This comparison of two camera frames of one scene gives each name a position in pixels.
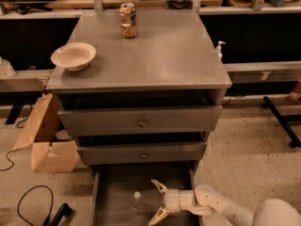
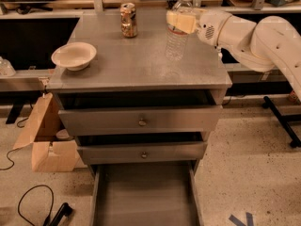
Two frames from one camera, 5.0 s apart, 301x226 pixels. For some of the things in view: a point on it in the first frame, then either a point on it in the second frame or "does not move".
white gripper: (172, 201) → (209, 27)
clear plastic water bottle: (137, 202) → (177, 40)
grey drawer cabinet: (143, 109) does not move
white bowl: (73, 56) does not move
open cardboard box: (53, 150) does not move
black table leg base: (283, 121) does not move
